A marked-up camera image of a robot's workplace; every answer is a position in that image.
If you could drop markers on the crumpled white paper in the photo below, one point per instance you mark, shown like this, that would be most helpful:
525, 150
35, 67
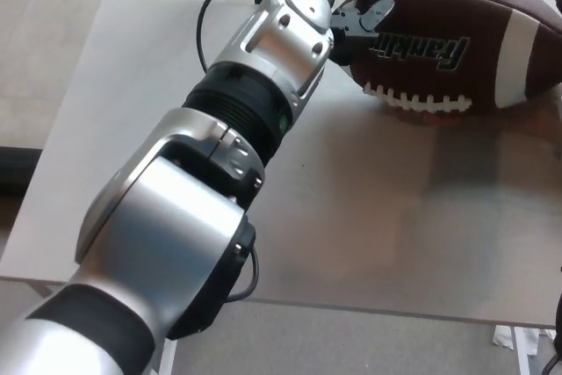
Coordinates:
538, 335

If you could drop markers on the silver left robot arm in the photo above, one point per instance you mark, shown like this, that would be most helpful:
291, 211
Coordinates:
175, 225

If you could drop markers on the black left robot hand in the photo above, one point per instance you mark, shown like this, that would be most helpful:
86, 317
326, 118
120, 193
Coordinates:
351, 26

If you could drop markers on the person's bare hand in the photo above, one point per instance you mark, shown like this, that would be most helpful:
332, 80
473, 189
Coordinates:
549, 117

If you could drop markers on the brown Franklin american football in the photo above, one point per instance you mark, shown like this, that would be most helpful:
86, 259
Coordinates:
461, 10

